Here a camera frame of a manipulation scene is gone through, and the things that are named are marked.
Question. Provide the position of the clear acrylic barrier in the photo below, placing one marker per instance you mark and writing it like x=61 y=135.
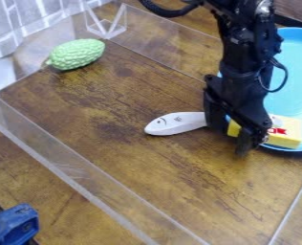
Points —
x=149 y=224

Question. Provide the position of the yellow butter block toy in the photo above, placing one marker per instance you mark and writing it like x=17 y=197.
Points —
x=284 y=134

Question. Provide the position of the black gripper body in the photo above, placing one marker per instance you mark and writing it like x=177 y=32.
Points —
x=237 y=92

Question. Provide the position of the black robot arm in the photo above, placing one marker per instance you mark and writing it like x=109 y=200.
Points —
x=248 y=34

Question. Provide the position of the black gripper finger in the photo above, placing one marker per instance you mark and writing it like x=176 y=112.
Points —
x=215 y=116
x=247 y=141

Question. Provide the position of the white checkered cloth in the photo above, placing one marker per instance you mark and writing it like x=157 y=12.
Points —
x=27 y=16

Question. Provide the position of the blue round plastic tray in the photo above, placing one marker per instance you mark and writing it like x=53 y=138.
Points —
x=284 y=103

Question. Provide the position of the green bumpy gourd toy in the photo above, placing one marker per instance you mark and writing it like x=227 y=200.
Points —
x=75 y=54

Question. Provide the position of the clear acrylic corner bracket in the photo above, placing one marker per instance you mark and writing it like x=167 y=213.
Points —
x=104 y=17

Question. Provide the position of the white wooden fish toy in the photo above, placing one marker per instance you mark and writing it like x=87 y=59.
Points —
x=175 y=123

